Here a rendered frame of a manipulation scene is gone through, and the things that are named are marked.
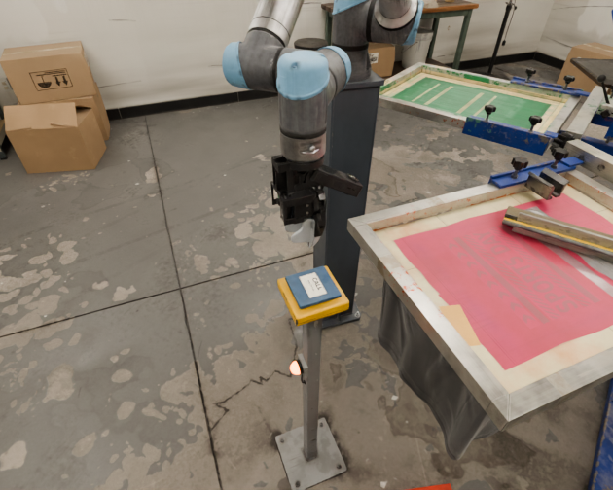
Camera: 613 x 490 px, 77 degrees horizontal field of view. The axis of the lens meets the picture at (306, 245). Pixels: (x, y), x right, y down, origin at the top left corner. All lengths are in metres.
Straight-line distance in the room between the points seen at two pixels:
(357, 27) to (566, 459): 1.75
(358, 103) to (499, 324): 0.82
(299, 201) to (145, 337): 1.58
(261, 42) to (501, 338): 0.73
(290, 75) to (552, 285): 0.77
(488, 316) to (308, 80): 0.62
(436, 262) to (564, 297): 0.28
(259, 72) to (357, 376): 1.46
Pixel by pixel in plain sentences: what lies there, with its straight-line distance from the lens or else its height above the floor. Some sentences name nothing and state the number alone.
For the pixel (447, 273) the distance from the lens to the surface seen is 0.99.
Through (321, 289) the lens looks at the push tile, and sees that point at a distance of 0.87.
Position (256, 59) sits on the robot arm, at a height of 1.42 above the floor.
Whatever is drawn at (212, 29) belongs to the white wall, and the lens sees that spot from 4.38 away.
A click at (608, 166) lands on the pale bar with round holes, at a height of 1.03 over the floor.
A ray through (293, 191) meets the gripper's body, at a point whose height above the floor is 1.25.
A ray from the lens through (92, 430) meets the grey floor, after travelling 1.96.
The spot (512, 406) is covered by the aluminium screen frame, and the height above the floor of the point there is 0.99.
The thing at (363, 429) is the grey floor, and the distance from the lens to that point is 1.77.
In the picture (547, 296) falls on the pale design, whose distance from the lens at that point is 1.03.
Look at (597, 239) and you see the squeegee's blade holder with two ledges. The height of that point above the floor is 1.00.
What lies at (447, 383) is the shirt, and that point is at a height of 0.71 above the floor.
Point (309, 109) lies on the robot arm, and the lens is 0.60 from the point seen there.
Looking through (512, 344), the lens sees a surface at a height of 0.95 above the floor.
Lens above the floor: 1.62
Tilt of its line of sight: 41 degrees down
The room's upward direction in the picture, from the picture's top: straight up
